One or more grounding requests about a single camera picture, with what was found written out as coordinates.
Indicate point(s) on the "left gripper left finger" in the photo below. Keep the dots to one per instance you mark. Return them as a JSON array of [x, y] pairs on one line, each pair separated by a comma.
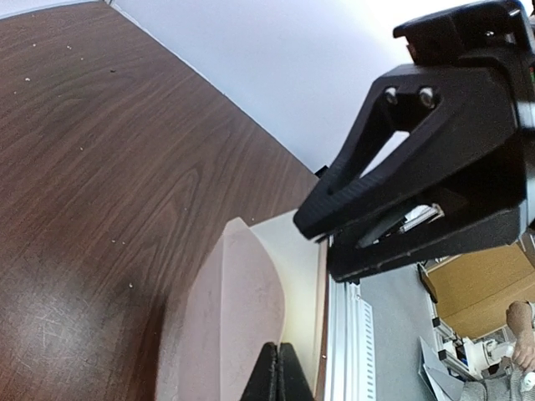
[[263, 382]]

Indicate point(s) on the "cardboard box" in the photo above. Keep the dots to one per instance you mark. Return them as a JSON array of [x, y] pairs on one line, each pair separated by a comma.
[[474, 290]]

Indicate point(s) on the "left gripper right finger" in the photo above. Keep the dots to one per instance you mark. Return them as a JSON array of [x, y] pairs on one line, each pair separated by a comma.
[[292, 384]]

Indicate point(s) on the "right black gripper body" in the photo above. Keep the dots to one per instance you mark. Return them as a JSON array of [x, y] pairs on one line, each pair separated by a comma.
[[492, 34]]

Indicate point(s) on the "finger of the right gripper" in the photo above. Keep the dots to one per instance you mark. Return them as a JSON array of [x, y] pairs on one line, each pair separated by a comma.
[[417, 127], [471, 222]]

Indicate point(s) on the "beige envelope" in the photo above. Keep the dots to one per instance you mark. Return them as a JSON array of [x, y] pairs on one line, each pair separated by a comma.
[[262, 283]]

